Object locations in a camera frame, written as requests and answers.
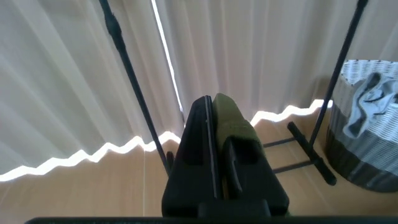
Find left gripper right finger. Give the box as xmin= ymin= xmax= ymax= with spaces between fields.
xmin=220 ymin=136 xmax=290 ymax=218

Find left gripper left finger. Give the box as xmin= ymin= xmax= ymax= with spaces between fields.
xmin=161 ymin=95 xmax=220 ymax=218

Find green printed shirt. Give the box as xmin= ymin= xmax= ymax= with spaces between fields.
xmin=212 ymin=92 xmax=266 ymax=200

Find white laundry basket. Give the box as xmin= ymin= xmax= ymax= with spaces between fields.
xmin=325 ymin=59 xmax=398 ymax=193

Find black clothes rack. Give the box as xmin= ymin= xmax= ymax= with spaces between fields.
xmin=98 ymin=0 xmax=369 ymax=187

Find pale grey shorts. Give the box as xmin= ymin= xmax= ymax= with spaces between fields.
xmin=343 ymin=72 xmax=398 ymax=139

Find beige curtain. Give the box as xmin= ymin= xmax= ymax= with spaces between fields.
xmin=0 ymin=0 xmax=398 ymax=183

